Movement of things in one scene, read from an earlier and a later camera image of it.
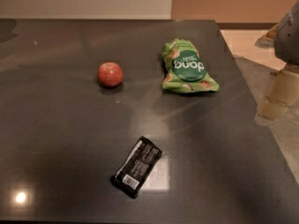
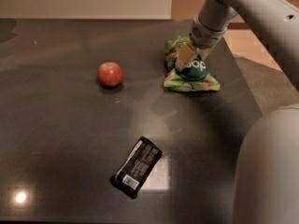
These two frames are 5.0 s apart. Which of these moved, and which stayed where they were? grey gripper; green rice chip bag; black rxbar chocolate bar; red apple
Moved: grey gripper
Stayed: red apple; black rxbar chocolate bar; green rice chip bag
